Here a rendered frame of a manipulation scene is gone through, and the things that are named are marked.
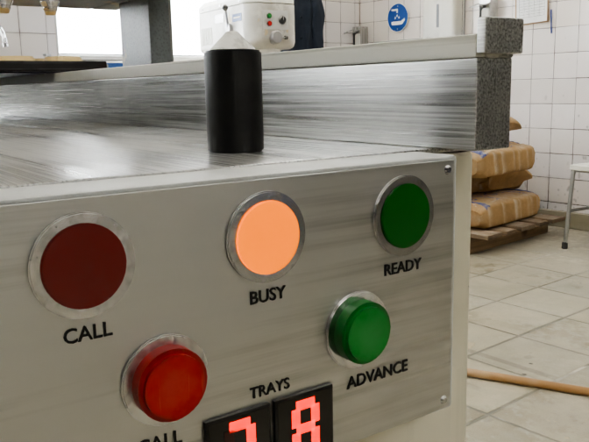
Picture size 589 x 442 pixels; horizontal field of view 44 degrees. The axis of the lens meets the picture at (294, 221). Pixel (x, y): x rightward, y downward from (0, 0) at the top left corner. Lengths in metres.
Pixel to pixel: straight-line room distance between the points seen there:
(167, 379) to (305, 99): 0.27
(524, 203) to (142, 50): 3.31
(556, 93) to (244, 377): 4.45
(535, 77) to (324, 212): 4.49
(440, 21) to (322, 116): 4.62
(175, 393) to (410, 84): 0.22
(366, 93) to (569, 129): 4.24
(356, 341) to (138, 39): 0.94
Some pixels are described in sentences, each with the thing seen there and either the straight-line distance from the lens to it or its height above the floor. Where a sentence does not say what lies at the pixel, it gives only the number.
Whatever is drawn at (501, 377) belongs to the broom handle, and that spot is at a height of 0.02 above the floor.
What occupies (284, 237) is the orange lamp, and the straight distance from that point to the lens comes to 0.31.
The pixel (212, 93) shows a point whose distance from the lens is 0.40.
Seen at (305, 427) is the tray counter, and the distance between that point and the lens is 0.35.
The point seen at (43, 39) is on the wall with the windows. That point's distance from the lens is 4.39.
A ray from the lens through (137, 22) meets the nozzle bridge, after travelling 1.23.
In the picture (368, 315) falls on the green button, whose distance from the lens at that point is 0.34.
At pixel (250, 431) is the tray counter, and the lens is 0.33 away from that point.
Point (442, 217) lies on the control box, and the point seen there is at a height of 0.81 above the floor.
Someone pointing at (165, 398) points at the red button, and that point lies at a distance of 0.30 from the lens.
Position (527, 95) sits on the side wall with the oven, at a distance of 4.83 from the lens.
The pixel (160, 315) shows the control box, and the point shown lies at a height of 0.79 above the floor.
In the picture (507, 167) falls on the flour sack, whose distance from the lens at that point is 4.13.
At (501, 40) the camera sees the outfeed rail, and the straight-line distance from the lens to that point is 0.40.
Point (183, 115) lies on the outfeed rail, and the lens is 0.67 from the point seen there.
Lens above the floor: 0.87
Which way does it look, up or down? 10 degrees down
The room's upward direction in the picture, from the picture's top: 1 degrees counter-clockwise
